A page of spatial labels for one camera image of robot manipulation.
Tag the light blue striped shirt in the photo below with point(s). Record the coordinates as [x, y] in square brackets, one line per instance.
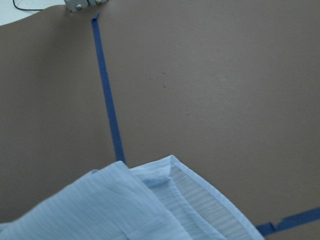
[159, 200]

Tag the brown paper table mat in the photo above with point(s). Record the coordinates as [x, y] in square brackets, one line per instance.
[229, 87]

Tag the aluminium frame post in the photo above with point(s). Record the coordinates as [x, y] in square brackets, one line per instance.
[78, 5]

